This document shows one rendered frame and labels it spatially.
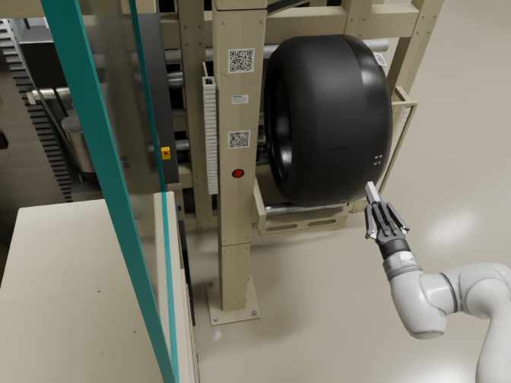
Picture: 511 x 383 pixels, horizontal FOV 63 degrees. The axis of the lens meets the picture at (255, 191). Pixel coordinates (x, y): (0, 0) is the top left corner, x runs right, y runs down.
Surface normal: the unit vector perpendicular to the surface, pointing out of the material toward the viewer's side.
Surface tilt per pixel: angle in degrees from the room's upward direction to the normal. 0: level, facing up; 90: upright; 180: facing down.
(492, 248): 0
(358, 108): 43
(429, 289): 11
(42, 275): 0
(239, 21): 90
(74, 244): 0
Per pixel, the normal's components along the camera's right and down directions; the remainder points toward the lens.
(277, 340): 0.05, -0.68
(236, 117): 0.19, 0.73
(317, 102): -0.11, -0.02
